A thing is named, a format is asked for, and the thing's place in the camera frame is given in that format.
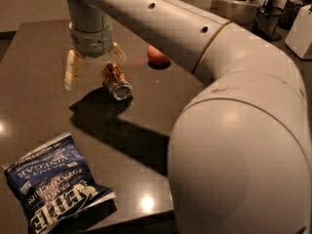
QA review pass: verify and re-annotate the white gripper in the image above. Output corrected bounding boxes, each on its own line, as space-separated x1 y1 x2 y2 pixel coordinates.
64 0 127 91

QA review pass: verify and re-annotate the orange soda can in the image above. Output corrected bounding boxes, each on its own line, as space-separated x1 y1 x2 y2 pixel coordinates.
101 61 133 101

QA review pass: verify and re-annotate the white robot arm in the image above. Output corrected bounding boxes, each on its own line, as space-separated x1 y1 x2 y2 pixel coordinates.
79 0 311 234

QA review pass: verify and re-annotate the red apple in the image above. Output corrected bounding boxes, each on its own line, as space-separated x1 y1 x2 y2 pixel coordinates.
147 45 170 66

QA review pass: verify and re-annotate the blue potato chip bag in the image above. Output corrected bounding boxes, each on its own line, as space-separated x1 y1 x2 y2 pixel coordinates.
3 133 115 234

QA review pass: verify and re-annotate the steel snack dispenser base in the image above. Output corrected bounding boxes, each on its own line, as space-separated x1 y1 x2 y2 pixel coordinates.
210 0 258 30

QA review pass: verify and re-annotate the black mesh cup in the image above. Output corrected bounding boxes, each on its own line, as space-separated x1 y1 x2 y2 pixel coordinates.
253 6 283 40
279 0 304 30

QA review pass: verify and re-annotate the white napkin holder box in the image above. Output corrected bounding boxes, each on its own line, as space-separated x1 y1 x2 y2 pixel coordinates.
285 5 312 60

